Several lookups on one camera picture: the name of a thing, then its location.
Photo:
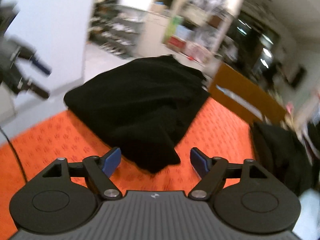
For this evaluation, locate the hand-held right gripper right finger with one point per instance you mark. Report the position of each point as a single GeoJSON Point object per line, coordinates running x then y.
{"type": "Point", "coordinates": [200, 161]}

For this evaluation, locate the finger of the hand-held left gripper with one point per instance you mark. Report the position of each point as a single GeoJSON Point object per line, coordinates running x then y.
{"type": "Point", "coordinates": [41, 66]}
{"type": "Point", "coordinates": [35, 90]}

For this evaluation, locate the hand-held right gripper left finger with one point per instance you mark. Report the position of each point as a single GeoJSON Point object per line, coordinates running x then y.
{"type": "Point", "coordinates": [111, 161]}

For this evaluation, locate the black coat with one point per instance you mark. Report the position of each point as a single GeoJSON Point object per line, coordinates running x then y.
{"type": "Point", "coordinates": [140, 105]}

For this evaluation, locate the orange floral table mat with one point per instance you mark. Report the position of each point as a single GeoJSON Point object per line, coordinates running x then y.
{"type": "Point", "coordinates": [50, 140]}

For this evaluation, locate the black crumpled garment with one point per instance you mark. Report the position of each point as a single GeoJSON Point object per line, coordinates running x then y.
{"type": "Point", "coordinates": [277, 155]}

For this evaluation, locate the wooden chair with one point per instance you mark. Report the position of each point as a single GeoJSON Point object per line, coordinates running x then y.
{"type": "Point", "coordinates": [245, 97]}

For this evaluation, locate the shoe rack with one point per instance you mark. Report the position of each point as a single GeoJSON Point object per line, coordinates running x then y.
{"type": "Point", "coordinates": [115, 27]}

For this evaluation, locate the white shelf unit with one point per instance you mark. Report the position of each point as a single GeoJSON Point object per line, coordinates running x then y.
{"type": "Point", "coordinates": [200, 17]}

